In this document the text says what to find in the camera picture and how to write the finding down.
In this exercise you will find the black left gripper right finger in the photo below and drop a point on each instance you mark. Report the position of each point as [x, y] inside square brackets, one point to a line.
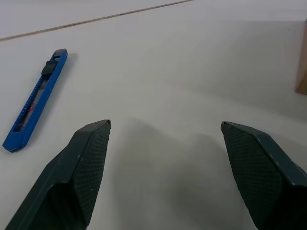
[266, 172]

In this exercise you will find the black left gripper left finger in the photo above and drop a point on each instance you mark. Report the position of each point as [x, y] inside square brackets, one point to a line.
[72, 177]

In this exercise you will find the brown cardboard box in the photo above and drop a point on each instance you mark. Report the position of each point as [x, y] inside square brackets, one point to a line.
[302, 72]

